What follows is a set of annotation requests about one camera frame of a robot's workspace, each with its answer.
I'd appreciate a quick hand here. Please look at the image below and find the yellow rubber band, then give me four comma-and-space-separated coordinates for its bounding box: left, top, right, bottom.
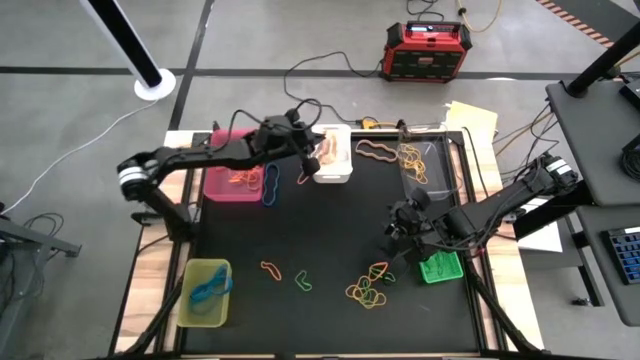
399, 149, 426, 174
344, 284, 389, 310
398, 143, 421, 166
402, 154, 424, 181
405, 157, 430, 185

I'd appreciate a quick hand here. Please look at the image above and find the backlit keyboard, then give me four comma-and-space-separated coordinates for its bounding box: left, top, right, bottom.
607, 226, 640, 286

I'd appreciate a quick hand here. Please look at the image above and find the black desktop device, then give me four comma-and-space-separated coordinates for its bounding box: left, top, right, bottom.
619, 74, 640, 114

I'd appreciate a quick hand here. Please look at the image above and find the black metal table frame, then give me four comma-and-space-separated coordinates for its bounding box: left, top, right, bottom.
107, 128, 546, 360

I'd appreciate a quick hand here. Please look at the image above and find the black looped floor cable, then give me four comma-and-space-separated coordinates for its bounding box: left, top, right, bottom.
405, 0, 441, 22

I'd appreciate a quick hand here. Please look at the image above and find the orange extension plug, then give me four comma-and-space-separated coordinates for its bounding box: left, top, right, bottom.
360, 116, 401, 130

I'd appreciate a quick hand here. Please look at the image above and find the red black power station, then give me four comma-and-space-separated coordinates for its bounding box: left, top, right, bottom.
378, 19, 474, 84

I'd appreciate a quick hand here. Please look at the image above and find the yellow translucent basket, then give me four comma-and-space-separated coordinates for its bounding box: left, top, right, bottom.
175, 258, 233, 330

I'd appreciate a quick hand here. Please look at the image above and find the long blue rubber band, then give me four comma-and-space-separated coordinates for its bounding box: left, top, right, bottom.
192, 272, 232, 307
262, 162, 281, 208

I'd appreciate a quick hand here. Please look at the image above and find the dark table mat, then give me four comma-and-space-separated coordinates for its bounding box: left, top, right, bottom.
182, 130, 482, 357

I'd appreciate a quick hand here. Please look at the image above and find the black diagonal pole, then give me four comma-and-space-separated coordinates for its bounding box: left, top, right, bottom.
566, 22, 640, 99

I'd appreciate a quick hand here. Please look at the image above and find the black power cable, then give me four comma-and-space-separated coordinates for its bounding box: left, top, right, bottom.
283, 50, 384, 124

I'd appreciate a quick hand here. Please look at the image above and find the black cable loop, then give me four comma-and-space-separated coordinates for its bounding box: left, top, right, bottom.
22, 212, 66, 239

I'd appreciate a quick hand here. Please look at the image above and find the green mesh basket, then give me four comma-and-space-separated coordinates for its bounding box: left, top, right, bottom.
418, 248, 465, 285

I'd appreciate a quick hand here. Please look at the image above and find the clear plastic bin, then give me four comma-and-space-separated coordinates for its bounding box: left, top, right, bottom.
398, 133, 454, 201

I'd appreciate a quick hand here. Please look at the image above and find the black white pole stand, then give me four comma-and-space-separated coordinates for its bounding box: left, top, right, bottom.
82, 0, 177, 102

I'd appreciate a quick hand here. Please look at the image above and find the pink plastic basket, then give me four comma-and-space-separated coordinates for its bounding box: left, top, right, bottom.
203, 128, 267, 204

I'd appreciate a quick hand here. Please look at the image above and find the yellow floor cable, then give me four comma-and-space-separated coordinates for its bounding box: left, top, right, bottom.
455, 0, 503, 34

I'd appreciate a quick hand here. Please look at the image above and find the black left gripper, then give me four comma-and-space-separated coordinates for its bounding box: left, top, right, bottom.
253, 114, 322, 177

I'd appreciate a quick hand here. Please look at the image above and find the black floor stand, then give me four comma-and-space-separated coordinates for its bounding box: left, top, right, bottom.
0, 202, 84, 360

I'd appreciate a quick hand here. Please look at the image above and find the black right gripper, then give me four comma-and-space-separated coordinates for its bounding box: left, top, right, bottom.
385, 202, 454, 259

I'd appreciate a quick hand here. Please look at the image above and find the coiled black cable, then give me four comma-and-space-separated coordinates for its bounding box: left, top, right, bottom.
620, 134, 640, 184

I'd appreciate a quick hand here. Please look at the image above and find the grey side table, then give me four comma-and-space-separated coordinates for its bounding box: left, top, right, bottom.
544, 74, 640, 327

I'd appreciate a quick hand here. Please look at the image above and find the manila paper folder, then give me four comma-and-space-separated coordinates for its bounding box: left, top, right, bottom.
443, 100, 500, 146

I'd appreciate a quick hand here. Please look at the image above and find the white floor cable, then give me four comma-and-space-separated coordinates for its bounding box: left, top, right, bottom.
2, 99, 161, 216

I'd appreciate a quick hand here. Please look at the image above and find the black cable bundle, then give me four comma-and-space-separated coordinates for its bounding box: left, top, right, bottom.
492, 102, 564, 184

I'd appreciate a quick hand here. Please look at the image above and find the white plastic basket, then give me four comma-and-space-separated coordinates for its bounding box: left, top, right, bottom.
310, 123, 355, 184

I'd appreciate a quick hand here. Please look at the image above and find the white paper sheet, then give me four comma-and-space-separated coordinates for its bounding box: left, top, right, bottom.
517, 222, 564, 254

